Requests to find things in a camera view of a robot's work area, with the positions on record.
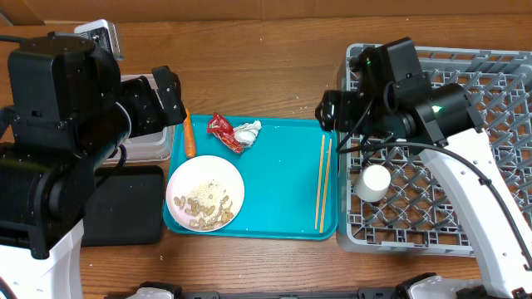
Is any wooden chopstick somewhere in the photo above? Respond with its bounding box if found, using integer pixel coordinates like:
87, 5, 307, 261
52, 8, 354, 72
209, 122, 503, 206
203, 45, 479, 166
318, 139, 333, 233
314, 135, 326, 229

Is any white cup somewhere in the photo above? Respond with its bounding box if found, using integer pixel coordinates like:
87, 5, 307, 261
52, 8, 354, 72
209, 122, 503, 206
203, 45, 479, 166
353, 164, 392, 203

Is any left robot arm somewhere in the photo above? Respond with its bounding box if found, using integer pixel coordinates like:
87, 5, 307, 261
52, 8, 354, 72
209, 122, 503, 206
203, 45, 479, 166
1, 32, 187, 298

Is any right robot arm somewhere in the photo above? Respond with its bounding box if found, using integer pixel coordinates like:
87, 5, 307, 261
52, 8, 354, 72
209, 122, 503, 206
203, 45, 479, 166
315, 37, 531, 298

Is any grey dishwasher rack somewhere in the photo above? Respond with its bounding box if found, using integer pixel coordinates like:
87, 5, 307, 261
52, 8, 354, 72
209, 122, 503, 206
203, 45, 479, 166
336, 47, 531, 257

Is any clear plastic bin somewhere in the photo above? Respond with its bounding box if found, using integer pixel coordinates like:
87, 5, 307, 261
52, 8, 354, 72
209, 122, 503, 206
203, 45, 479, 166
104, 74, 175, 164

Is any orange carrot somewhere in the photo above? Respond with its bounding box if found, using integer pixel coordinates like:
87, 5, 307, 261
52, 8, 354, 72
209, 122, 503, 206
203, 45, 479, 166
183, 110, 197, 159

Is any red snack wrapper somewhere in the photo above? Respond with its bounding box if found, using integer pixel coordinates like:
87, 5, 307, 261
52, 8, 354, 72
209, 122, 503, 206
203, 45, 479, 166
207, 113, 244, 154

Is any teal plastic tray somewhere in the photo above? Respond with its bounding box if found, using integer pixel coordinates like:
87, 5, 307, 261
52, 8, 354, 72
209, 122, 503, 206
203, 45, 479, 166
162, 114, 338, 241

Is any crumpled white tissue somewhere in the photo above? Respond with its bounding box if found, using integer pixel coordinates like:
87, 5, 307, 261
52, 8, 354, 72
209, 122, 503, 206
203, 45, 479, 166
234, 120, 262, 148

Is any plate with peanuts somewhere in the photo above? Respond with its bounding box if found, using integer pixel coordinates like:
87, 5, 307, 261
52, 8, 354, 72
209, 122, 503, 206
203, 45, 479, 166
166, 155, 244, 233

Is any black plastic bin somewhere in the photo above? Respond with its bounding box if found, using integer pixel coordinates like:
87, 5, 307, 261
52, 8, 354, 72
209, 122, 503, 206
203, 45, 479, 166
81, 165, 165, 247

